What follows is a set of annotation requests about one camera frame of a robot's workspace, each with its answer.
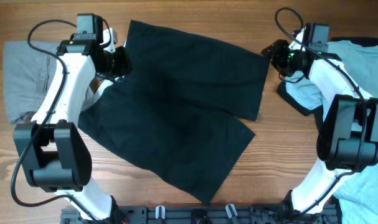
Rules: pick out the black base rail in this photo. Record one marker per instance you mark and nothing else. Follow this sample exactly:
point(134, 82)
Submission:
point(254, 214)

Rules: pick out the black shorts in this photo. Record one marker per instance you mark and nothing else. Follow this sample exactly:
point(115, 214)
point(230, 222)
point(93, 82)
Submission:
point(180, 112)

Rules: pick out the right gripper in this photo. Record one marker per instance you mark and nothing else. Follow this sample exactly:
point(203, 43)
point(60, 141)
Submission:
point(277, 49)

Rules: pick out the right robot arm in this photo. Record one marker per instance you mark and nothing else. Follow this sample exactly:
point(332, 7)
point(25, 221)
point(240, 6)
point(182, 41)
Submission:
point(348, 140)

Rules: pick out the black garment under pile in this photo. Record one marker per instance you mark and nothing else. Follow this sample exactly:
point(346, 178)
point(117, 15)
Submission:
point(358, 41)

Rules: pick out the folded grey shorts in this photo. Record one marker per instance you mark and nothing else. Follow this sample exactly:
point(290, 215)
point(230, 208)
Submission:
point(27, 76)

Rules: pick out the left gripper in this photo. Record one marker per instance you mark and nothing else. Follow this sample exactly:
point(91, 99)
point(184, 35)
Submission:
point(124, 64)

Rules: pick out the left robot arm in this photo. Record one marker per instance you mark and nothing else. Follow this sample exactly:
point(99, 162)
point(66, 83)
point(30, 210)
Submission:
point(52, 153)

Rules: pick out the light blue t-shirt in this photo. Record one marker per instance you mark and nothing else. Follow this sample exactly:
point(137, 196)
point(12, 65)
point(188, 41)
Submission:
point(358, 196)

